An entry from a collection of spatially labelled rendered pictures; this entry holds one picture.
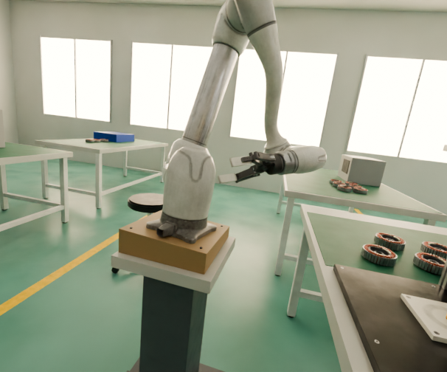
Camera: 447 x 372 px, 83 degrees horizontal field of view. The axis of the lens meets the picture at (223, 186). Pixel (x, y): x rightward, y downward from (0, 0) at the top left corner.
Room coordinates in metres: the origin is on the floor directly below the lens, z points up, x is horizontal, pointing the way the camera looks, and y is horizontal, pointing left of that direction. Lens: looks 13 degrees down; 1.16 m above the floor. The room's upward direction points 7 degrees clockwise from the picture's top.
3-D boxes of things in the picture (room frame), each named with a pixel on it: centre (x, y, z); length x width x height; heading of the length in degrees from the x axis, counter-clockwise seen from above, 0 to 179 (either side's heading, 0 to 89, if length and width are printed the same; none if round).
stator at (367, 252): (0.88, -0.60, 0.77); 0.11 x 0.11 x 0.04
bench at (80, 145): (3.94, 1.74, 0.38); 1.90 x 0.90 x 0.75; 169
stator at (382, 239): (1.02, -0.73, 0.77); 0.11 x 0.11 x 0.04
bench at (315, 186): (2.71, -1.18, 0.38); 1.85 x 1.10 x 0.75; 169
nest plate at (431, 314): (0.53, -0.57, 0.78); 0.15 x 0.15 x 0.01; 79
